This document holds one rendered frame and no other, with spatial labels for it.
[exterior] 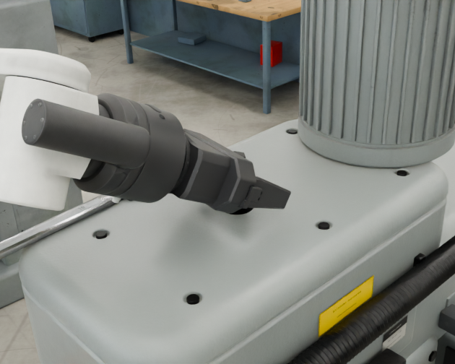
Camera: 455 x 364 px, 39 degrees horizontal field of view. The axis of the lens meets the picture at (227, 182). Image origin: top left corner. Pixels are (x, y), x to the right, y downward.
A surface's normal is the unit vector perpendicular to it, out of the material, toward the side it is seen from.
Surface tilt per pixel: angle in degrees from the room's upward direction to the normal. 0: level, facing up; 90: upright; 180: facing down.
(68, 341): 90
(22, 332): 0
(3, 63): 57
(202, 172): 90
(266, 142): 0
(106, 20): 90
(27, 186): 64
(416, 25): 90
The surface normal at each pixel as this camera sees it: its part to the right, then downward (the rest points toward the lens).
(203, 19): -0.73, 0.35
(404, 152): 0.11, 0.47
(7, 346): -0.04, -0.88
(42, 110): -0.70, -0.17
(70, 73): 0.69, 0.11
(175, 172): 0.59, 0.40
